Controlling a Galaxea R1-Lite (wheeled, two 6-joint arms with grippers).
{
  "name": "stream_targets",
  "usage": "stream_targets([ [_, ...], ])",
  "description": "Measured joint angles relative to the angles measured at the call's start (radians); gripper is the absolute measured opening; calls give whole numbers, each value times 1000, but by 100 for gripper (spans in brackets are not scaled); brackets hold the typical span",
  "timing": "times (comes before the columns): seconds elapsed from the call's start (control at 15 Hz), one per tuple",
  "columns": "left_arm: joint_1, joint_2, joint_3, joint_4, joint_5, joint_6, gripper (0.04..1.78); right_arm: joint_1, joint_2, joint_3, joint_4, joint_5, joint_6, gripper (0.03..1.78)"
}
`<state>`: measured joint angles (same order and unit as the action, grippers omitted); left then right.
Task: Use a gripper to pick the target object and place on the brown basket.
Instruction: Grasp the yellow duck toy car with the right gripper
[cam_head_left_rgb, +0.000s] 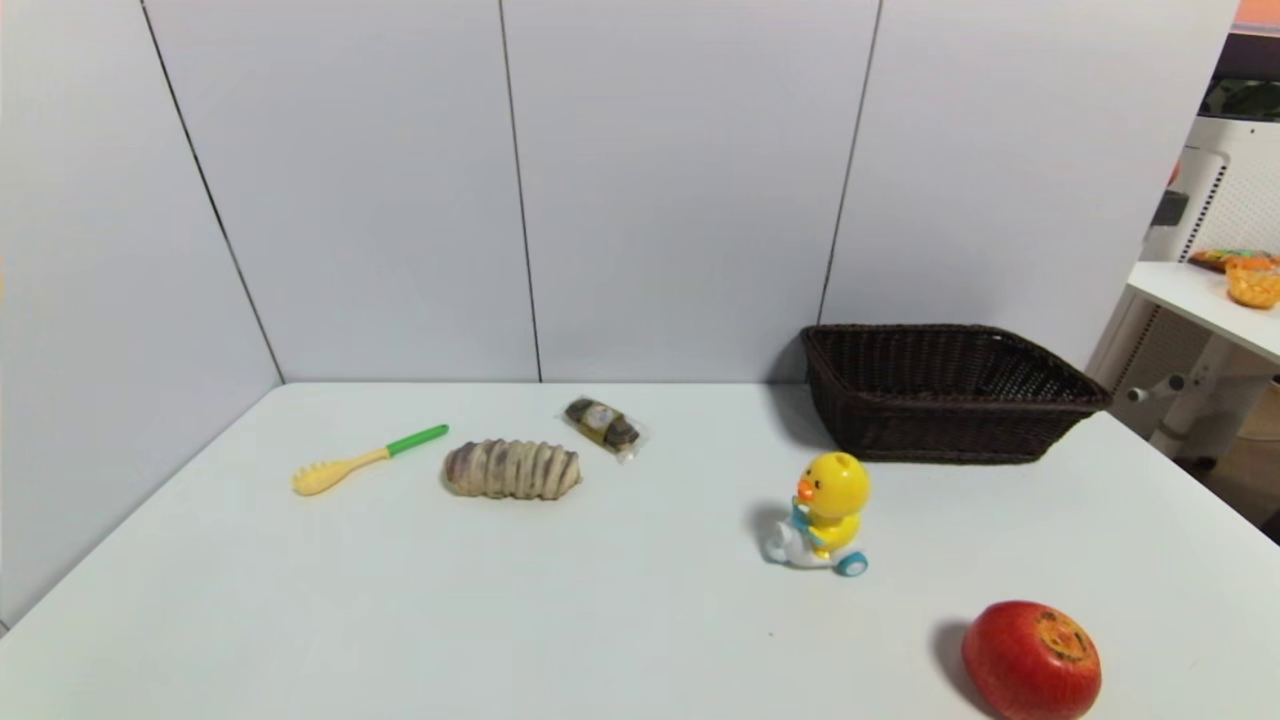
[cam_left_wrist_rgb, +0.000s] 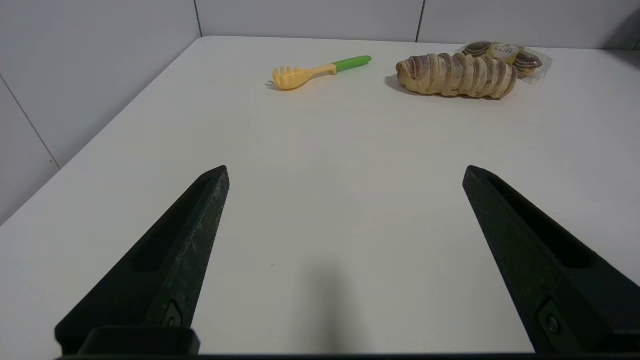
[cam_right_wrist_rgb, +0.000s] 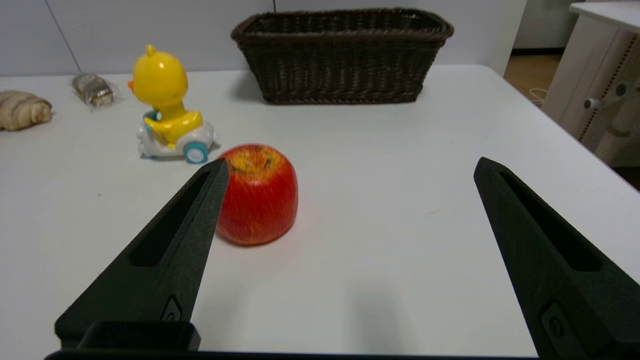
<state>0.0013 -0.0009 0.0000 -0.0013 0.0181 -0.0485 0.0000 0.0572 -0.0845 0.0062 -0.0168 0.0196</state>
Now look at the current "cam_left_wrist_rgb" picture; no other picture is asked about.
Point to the striped twisted bread loaf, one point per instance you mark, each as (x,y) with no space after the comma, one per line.
(457,75)

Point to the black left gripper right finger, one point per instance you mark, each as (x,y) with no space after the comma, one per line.
(545,270)

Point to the wrapped chocolate balls pack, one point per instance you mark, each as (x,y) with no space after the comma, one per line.
(527,61)

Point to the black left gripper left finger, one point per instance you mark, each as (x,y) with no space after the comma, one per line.
(170,270)

